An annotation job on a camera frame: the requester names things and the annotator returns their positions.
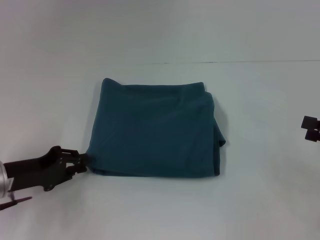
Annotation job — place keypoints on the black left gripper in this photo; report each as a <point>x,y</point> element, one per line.
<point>35,170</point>

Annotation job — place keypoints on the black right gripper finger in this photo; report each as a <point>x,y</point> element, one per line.
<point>312,136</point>
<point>311,123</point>

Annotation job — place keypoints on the teal blue shirt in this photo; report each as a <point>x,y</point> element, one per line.
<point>155,130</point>

